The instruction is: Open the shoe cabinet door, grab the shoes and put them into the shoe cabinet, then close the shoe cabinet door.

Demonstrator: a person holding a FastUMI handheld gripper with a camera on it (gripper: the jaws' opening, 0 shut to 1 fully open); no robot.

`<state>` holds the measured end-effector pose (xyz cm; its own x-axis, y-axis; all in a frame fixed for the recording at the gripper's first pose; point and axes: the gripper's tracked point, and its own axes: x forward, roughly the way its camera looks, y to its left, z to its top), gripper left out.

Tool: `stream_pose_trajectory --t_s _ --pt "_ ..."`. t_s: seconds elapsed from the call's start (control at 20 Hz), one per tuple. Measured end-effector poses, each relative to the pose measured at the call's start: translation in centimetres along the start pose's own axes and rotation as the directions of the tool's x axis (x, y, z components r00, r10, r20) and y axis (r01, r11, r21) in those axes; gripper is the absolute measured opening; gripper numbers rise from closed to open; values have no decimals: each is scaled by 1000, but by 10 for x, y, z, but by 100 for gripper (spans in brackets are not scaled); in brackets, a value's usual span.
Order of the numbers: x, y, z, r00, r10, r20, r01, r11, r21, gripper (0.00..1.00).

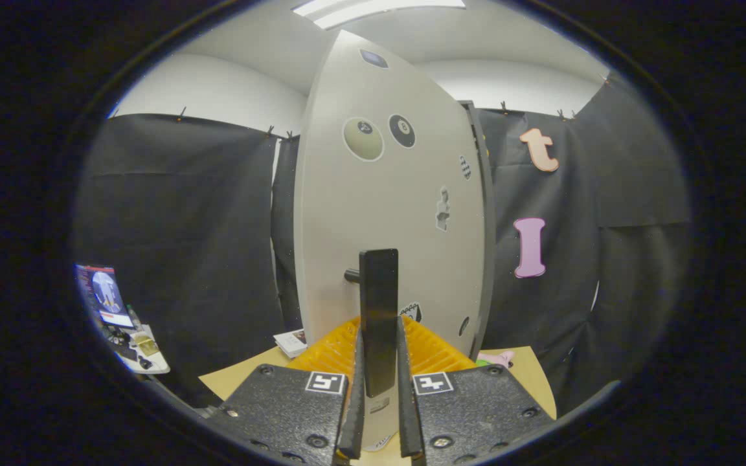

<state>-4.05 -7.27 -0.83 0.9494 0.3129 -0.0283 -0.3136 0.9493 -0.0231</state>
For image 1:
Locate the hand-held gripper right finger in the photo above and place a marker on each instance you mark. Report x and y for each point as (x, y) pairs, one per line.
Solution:
(410, 427)

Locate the small pink item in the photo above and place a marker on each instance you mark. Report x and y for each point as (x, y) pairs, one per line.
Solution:
(497, 357)

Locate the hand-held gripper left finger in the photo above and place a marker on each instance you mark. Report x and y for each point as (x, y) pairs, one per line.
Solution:
(352, 427)

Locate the white cover book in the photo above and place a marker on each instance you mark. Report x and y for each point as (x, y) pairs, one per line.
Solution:
(292, 342)

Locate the white shoe cabinet door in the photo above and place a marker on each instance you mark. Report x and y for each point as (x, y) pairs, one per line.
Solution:
(373, 213)

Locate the black backdrop cloth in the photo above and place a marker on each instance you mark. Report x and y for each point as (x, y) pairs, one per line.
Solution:
(185, 226)

